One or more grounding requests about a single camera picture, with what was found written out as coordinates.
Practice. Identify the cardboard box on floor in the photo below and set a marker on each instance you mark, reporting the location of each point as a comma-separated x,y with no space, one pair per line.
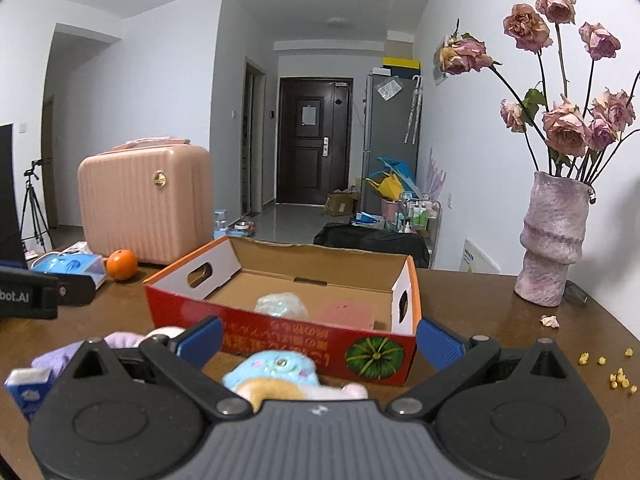
340,204

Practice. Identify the dried pink rose bouquet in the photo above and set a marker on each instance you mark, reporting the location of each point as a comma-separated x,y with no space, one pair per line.
582,132

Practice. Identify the fallen pink petal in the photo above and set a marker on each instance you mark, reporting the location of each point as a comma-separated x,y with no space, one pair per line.
550,321

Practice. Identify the purple fluffy towel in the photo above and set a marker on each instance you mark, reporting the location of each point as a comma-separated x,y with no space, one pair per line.
57,360

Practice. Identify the dark brown entrance door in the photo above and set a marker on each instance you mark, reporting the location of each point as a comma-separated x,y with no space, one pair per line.
315,128

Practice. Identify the scattered yellow crumbs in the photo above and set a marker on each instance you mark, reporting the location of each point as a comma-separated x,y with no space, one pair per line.
617,379

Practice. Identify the blue tissue pack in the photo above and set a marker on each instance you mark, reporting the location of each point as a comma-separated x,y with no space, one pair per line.
72,263

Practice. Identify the blue handkerchief tissue box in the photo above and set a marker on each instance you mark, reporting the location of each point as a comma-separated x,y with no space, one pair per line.
28,388

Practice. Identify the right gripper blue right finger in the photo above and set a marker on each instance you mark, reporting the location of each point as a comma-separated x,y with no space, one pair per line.
445,349

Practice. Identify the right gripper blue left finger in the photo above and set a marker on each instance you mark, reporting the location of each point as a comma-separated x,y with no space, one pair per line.
196,344

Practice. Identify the purple feather decoration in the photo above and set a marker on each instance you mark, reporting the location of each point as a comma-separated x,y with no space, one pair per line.
435,178

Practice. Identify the iridescent plastic bag bundle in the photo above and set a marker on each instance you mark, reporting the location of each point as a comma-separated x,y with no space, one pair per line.
282,305

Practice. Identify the yellow white plush toy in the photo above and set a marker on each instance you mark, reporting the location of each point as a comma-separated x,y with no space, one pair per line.
257,390

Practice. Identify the pink ribbed vanity suitcase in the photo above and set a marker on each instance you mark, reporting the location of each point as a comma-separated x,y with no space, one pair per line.
153,196

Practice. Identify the black camera tripod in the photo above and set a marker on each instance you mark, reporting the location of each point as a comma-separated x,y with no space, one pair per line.
32,209

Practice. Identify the blue plush toy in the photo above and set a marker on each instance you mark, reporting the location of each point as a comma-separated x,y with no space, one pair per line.
282,364

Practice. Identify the yellow box on fridge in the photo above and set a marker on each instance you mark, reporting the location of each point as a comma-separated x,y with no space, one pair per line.
404,63

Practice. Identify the white board against wall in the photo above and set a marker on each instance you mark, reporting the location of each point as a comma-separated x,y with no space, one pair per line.
473,260

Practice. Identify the metal trolley with bottles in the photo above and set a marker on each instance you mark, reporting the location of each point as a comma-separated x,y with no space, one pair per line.
419,216

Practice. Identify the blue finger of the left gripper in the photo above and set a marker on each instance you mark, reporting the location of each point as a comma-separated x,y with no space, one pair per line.
73,289

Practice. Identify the orange tangerine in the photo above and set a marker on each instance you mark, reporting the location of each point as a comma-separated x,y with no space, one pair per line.
121,265

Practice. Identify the purple textured vase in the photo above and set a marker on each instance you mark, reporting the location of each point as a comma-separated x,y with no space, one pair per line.
554,229

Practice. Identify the pink layered sponge block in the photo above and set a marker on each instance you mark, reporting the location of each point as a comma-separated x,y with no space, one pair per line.
345,313

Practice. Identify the grey refrigerator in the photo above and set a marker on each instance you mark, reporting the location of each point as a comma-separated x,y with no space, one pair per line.
387,132

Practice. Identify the red orange cardboard box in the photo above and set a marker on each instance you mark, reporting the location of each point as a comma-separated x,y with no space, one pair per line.
226,277

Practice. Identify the yellow blue bags pile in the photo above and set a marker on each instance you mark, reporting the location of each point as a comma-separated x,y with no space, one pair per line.
393,181

